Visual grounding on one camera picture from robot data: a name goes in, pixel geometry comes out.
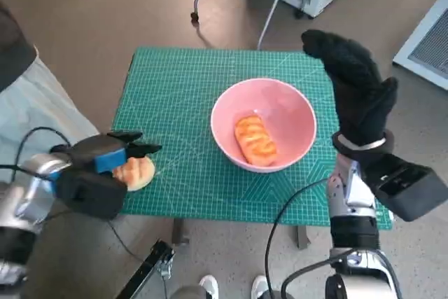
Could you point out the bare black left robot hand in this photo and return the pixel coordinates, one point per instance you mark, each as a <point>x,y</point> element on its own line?
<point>94,150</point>

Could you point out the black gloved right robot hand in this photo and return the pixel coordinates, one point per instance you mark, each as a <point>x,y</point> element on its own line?
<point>360,99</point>

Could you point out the round toy bread bun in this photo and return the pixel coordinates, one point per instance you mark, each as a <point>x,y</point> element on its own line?
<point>140,173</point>

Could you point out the long braided toy bread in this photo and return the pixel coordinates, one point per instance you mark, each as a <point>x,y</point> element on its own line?
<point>253,139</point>

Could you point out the pink bowl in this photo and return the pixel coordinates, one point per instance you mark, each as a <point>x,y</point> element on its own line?
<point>224,127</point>

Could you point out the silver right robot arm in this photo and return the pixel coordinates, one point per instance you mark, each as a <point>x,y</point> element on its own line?
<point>353,229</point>

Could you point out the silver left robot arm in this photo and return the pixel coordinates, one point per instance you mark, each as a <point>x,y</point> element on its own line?
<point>17,201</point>

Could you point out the person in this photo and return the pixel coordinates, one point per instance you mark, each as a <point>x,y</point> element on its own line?
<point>35,110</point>

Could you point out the white appliance with mesh panel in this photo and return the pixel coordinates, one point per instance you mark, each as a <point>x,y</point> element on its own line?
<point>430,43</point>

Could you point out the green cutting mat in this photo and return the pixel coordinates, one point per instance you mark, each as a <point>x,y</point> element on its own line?
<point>175,103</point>

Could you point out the dark metal table leg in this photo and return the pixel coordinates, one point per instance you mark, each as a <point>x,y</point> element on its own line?
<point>304,237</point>
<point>181,232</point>

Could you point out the white pole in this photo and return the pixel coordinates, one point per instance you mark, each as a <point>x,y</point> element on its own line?
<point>272,15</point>

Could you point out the black stand with metal clamp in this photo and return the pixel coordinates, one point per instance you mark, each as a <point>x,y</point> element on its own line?
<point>150,267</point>

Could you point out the white shoe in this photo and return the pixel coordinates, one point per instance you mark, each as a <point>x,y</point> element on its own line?
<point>262,286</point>
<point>209,286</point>

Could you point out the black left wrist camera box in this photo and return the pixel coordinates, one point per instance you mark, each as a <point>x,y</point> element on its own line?
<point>91,194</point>

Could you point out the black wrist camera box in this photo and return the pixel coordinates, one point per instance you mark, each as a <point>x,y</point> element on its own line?
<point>91,194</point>
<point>406,190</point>

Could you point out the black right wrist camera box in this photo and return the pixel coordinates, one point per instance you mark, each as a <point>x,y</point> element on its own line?
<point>406,190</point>

